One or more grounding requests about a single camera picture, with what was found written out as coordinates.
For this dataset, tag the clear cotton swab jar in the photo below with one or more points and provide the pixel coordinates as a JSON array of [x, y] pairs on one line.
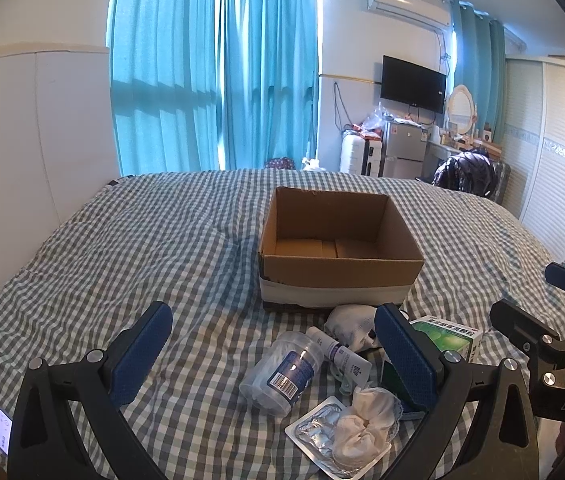
[[283, 373]]

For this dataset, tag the silver mini fridge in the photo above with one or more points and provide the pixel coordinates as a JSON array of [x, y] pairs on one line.
[[404, 146]]

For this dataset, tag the white lace scrunchie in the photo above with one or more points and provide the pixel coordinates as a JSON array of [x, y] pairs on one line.
[[366, 428]]

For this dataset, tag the blue window curtains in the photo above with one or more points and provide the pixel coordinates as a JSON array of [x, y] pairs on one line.
[[213, 84]]

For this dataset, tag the blue corner curtain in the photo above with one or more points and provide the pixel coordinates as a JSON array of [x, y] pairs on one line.
[[481, 63]]

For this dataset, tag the white suitcase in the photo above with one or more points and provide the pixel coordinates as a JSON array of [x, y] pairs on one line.
[[353, 149]]

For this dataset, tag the open cardboard box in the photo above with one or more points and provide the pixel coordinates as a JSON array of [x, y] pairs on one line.
[[323, 249]]

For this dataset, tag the black wall television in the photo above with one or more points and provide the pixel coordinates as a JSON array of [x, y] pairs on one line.
[[413, 84]]

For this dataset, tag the white air conditioner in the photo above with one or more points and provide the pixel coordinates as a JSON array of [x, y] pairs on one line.
[[423, 13]]

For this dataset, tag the oval vanity mirror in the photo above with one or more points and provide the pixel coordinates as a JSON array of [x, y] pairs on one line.
[[460, 113]]

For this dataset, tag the smartphone with lit screen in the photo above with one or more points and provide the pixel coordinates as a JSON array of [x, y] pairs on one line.
[[5, 432]]

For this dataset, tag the white socks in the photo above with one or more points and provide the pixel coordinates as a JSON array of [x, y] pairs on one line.
[[353, 325]]

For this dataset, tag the green white medicine box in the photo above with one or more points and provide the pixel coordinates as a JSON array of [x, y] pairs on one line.
[[447, 335]]

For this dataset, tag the grey checkered bed sheet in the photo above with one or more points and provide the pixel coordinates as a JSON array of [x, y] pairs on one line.
[[190, 240]]

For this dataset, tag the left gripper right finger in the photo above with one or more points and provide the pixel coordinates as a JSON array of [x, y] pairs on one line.
[[501, 442]]

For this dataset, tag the white toothpaste tube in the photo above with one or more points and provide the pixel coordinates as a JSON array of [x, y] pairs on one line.
[[354, 367]]

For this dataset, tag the silver foil blister pack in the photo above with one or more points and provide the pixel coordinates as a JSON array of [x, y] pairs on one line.
[[313, 434]]

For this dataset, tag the black puffy jacket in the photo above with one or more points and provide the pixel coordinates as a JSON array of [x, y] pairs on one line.
[[469, 172]]

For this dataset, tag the white slatted wardrobe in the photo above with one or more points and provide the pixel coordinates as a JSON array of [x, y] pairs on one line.
[[534, 148]]

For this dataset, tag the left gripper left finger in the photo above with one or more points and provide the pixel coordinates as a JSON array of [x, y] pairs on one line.
[[45, 442]]

